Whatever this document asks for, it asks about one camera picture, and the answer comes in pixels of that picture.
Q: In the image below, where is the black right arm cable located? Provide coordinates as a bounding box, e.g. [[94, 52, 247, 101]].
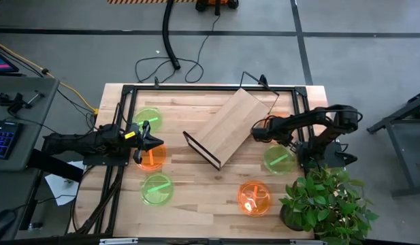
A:
[[250, 114, 282, 137]]

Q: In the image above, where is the black plant pot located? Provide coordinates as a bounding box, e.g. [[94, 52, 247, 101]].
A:
[[279, 203, 306, 232]]

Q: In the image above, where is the backlit black keyboard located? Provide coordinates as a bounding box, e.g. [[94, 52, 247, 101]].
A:
[[0, 119, 22, 160]]

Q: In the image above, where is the grey desk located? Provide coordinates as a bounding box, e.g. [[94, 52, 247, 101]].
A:
[[0, 75, 60, 171]]

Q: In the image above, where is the wooden shelf with black frame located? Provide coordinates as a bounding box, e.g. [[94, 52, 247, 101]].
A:
[[182, 70, 280, 171]]

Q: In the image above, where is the black metal table frame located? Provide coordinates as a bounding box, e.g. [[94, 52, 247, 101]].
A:
[[68, 84, 316, 236]]

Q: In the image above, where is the yellow cable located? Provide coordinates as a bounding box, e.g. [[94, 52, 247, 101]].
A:
[[0, 39, 100, 115]]

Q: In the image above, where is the white paper sheet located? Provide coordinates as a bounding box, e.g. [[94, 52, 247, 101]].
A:
[[44, 159, 84, 207]]

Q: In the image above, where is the green leafy plant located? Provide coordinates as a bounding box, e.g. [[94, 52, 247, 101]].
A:
[[278, 165, 380, 245]]

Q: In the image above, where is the black computer mouse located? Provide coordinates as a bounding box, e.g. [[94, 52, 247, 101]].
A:
[[0, 209, 16, 242]]

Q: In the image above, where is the orange translucent plastic plate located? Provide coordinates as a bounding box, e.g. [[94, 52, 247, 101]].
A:
[[136, 144, 167, 172], [265, 111, 292, 120], [237, 180, 272, 218]]

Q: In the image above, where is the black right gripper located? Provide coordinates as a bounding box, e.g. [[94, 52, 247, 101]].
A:
[[252, 117, 297, 152]]

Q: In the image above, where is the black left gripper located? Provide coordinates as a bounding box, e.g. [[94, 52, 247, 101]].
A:
[[123, 119, 165, 165]]

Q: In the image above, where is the black metal table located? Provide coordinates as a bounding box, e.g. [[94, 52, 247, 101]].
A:
[[366, 88, 420, 198]]

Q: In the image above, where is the green translucent plastic plate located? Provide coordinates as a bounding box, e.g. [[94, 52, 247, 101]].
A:
[[263, 144, 298, 176], [140, 172, 175, 207], [133, 107, 164, 133]]

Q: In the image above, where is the black corrugated hose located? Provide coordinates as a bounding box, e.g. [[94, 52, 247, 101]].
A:
[[161, 0, 182, 71]]

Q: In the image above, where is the computer monitor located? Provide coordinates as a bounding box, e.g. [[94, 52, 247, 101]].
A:
[[0, 47, 20, 74]]

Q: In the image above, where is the orange and black wheeled machine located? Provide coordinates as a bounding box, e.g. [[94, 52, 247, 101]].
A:
[[195, 0, 240, 16]]

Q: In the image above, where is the thin black floor cable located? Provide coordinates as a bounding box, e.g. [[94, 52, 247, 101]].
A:
[[134, 15, 221, 84]]

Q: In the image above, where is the black clamp tool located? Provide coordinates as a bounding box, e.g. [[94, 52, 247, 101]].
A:
[[0, 90, 46, 115]]

